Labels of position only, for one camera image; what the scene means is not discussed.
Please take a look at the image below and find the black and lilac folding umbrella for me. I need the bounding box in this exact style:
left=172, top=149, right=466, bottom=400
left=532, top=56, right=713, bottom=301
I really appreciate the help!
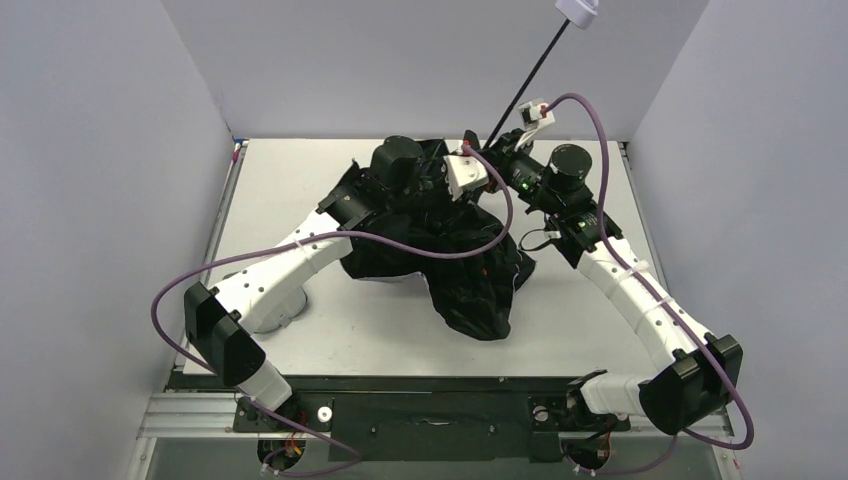
left=324, top=0, right=600, bottom=342

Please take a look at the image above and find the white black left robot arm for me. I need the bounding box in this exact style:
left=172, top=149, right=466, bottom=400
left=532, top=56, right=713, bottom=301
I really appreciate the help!
left=183, top=163, right=388, bottom=413

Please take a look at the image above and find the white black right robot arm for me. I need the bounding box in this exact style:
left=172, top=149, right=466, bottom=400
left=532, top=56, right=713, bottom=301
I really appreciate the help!
left=480, top=130, right=743, bottom=435

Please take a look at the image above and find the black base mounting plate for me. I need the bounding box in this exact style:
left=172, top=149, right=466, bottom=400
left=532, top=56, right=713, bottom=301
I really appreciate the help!
left=231, top=394, right=632, bottom=464

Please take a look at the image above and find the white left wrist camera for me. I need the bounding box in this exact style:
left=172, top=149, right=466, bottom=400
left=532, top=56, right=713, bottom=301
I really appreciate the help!
left=443, top=155, right=489, bottom=201

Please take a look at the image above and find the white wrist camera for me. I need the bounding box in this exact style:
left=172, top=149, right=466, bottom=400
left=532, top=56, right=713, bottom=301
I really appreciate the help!
left=443, top=155, right=489, bottom=201
left=515, top=98, right=556, bottom=151

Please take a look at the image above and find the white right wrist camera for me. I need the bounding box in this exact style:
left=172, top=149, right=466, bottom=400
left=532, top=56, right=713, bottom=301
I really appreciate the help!
left=515, top=98, right=556, bottom=151

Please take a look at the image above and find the aluminium front frame rail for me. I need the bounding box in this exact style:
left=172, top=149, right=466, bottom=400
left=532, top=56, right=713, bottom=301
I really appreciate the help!
left=137, top=390, right=735, bottom=440

